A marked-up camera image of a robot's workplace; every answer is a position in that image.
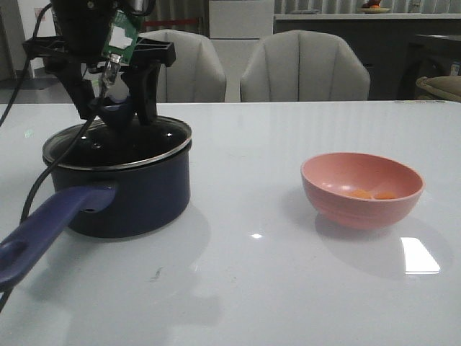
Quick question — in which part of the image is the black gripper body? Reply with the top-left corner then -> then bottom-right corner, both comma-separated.
23,1 -> 176,71

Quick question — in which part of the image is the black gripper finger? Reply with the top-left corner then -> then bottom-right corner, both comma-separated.
122,63 -> 158,125
55,63 -> 94,120

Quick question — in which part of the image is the glass lid blue knob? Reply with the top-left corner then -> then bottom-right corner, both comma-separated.
59,104 -> 192,171

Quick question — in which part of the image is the pink bowl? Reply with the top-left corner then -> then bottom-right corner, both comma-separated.
300,152 -> 424,230

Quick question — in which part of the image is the orange ham piece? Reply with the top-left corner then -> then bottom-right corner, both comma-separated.
349,189 -> 373,199
373,191 -> 397,200

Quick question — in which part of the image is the green circuit board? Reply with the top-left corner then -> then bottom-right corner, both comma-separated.
102,9 -> 143,65

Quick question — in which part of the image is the left grey chair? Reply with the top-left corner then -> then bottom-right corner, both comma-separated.
140,29 -> 226,103

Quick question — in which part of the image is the grey chair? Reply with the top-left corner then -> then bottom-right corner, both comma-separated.
140,29 -> 226,103
240,30 -> 370,102

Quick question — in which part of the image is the dark blue saucepan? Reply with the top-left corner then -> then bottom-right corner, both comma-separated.
0,143 -> 192,289

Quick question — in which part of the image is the white cabinet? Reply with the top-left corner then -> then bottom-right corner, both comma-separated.
208,1 -> 274,102

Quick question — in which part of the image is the right grey chair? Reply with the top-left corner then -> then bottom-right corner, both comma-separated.
240,30 -> 370,102

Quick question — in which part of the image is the fruit plate on counter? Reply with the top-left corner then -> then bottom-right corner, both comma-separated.
359,0 -> 390,14

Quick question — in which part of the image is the dark counter with white top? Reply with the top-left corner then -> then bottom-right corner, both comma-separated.
273,13 -> 460,100

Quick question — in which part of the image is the wicker basket with cushion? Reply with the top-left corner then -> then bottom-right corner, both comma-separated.
416,76 -> 461,102

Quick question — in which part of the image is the black cable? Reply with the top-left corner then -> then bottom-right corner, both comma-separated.
0,3 -> 109,314

